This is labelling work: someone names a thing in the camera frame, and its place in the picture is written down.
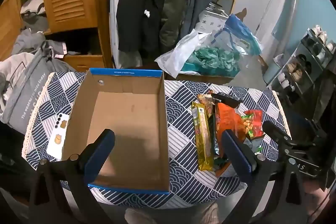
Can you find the white smartphone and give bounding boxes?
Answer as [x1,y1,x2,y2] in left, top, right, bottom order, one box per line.
[47,114,70,161]

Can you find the person's right hand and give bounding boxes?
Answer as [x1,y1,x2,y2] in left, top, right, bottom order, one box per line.
[306,182,332,215]

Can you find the person's shoe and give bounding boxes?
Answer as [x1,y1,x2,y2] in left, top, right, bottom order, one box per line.
[125,208,158,224]
[201,202,219,224]

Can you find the white patterned storage box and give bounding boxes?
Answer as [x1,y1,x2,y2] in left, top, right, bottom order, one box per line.
[196,2,230,33]

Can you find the teal crumpled plastic bags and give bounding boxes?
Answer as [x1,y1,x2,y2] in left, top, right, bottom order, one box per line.
[184,47,240,77]

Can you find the group of shoes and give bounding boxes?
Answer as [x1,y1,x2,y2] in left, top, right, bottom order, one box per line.
[273,26,336,90]

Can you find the blue-rimmed cardboard box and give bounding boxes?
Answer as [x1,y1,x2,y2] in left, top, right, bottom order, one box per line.
[61,68,171,194]

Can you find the navy white patterned tablecloth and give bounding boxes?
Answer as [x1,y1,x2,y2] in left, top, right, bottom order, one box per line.
[22,72,292,210]

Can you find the grey fabric storage bag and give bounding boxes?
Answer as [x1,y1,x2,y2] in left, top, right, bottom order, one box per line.
[0,40,76,132]

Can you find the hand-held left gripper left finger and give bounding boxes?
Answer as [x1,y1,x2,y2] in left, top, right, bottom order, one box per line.
[29,129,115,224]

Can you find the person's left shoe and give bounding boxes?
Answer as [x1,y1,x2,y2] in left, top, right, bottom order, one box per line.
[125,208,158,224]

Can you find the person's right shoe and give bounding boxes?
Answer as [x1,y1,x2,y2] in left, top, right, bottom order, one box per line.
[201,202,219,224]

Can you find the red-orange snack packet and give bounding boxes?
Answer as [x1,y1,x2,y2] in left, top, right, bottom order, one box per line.
[215,103,248,177]

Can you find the black jacket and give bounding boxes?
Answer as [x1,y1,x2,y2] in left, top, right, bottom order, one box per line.
[0,119,40,201]

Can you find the white shirt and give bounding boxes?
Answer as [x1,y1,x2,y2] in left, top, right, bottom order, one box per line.
[109,0,143,69]

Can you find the white plastic bag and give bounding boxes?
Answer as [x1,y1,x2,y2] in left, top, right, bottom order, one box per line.
[155,28,210,77]

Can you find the brown cardboard box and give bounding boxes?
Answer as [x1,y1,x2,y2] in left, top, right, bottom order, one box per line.
[175,74,234,85]

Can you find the orange striped snack packet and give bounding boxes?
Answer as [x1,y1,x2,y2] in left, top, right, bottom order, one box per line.
[197,93,214,117]

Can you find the black coat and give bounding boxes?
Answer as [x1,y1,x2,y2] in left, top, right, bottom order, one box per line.
[115,0,171,56]

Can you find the blue plastic bag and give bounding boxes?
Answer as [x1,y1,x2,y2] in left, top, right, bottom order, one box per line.
[210,14,263,56]

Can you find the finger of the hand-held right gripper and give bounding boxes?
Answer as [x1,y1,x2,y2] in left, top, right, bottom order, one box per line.
[263,121,315,152]

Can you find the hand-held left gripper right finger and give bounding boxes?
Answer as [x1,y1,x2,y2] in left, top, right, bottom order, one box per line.
[222,130,309,224]

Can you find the grey clothes pile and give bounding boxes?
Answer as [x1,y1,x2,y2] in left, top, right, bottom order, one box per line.
[10,0,69,59]

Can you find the grey shoe rack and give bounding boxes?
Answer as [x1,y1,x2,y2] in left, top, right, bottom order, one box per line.
[268,26,336,100]

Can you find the glossy black snack packet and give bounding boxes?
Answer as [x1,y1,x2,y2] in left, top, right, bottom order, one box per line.
[211,92,243,109]

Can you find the red green peanut packet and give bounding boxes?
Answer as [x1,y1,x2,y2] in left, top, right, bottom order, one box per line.
[240,110,264,139]

